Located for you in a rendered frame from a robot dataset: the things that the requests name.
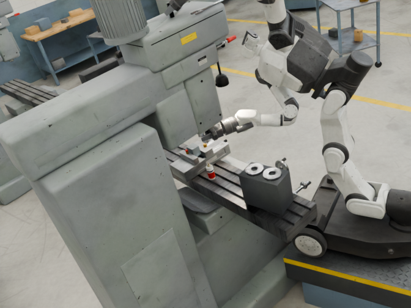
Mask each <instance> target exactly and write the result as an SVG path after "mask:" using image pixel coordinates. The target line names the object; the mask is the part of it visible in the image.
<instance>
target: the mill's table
mask: <svg viewBox="0 0 411 308"><path fill-rule="evenodd" d="M187 146H188V145H186V144H184V143H183V144H181V145H180V146H178V147H176V148H175V149H174V150H168V149H166V148H164V147H163V150H164V153H165V156H166V159H167V162H168V164H169V168H170V170H171V166H170V164H172V163H173V162H175V161H176V160H178V159H179V158H181V157H180V154H179V152H180V151H182V150H187ZM212 166H213V169H214V172H215V176H216V178H215V179H214V180H209V176H208V174H207V170H205V171H203V172H201V173H200V174H199V175H197V176H195V177H194V178H192V179H191V180H190V181H188V182H186V181H184V180H182V179H181V178H179V177H178V176H176V175H174V174H173V173H172V170H171V173H172V177H173V178H175V179H176V180H178V181H180V182H181V183H183V184H185V185H187V186H189V187H190V188H192V189H194V190H195V191H197V192H199V193H201V194H202V195H204V196H206V197H208V198H209V199H211V200H213V201H215V202H216V203H218V204H220V205H222V206H224V207H225V208H227V209H228V210H231V211H232V212H234V213H236V214H237V215H239V216H241V217H243V218H245V219H246V220H248V221H249V222H252V223H253V224H255V225H257V226H258V227H260V228H262V229H264V230H266V231H267V232H269V233H271V234H272V235H274V236H276V237H278V238H279V239H281V240H283V241H285V242H287V243H288V242H290V240H292V239H293V238H294V237H295V236H296V235H297V234H298V233H299V232H301V231H302V230H303V229H304V228H305V227H306V226H307V225H308V224H309V223H310V222H311V221H312V220H313V219H314V218H315V217H316V216H317V206H316V203H314V202H312V201H310V200H307V199H305V198H303V197H300V196H298V195H296V194H294V193H293V197H294V201H293V202H292V203H291V204H290V206H289V207H288V209H287V210H286V211H285V212H284V214H283V215H280V214H277V213H274V212H271V211H267V210H264V209H261V208H258V207H254V206H252V205H248V204H246V203H245V201H244V198H243V192H242V188H241V185H240V180H239V174H240V173H241V172H242V171H243V170H241V169H239V168H237V167H235V166H232V165H230V164H228V163H225V162H224V161H222V160H219V161H218V162H216V163H215V164H213V165H212Z"/></svg>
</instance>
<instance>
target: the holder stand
mask: <svg viewBox="0 0 411 308"><path fill-rule="evenodd" d="M239 180H240V185H241V188H242V192H243V198H244V201H245V203H246V204H248V205H252V206H254V207H258V208H261V209H264V210H267V211H271V212H274V213H277V214H279V215H283V214H284V212H285V211H286V210H287V209H288V207H289V206H290V204H291V203H292V202H293V201H294V197H293V192H292V184H291V176H290V172H289V171H288V170H284V169H279V168H277V167H271V166H266V165H263V164H259V163H253V162H250V163H249V165H247V167H246V168H245V169H244V170H243V171H242V172H241V173H240V174H239Z"/></svg>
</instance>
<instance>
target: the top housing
mask: <svg viewBox="0 0 411 308"><path fill-rule="evenodd" d="M212 3H213V2H198V1H189V2H188V3H186V4H184V5H183V6H182V8H181V9H180V10H179V11H176V10H174V11H173V12H174V17H173V18H170V16H169V15H168V16H166V15H165V14H164V13H163V14H161V15H159V16H156V17H154V18H152V19H150V20H147V24H148V26H149V29H150V31H149V33H148V34H147V35H145V36H144V37H142V38H141V39H138V40H136V41H134V42H130V43H126V44H123V45H119V47H120V50H121V52H122V55H123V58H124V61H125V63H126V62H129V63H131V64H136V65H140V66H143V67H147V68H149V69H150V70H151V71H152V72H153V73H157V72H159V71H161V70H163V69H165V68H166V67H168V66H170V65H172V64H175V63H176V62H178V61H180V60H182V59H184V58H186V57H188V56H189V55H191V54H193V53H195V52H197V51H199V50H201V49H203V48H205V47H207V46H209V45H211V44H212V43H214V42H216V41H218V40H220V39H222V38H223V37H225V36H227V35H228V34H229V27H228V21H227V18H226V12H225V8H224V5H223V4H222V3H218V4H216V5H214V6H212V7H210V8H208V9H205V10H203V12H201V13H199V14H197V15H195V13H194V14H192V15H191V12H194V11H196V10H199V9H202V8H204V7H206V6H208V5H210V4H212Z"/></svg>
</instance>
